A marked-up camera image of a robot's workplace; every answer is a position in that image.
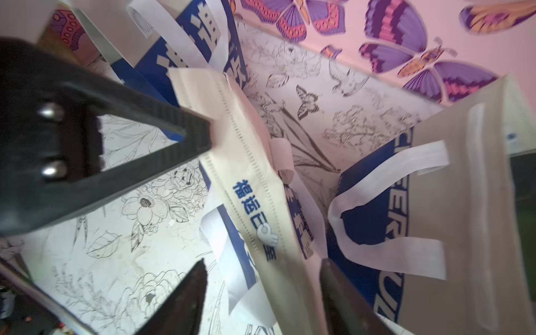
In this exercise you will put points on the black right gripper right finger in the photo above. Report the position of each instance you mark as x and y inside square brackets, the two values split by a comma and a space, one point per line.
[346, 311]

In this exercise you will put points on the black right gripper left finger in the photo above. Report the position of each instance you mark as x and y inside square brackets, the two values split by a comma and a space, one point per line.
[181, 313]

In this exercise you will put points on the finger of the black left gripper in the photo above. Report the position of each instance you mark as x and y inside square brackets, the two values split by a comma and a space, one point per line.
[73, 140]

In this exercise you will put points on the blue white takeout bag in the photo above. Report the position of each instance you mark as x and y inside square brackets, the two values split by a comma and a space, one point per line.
[425, 227]

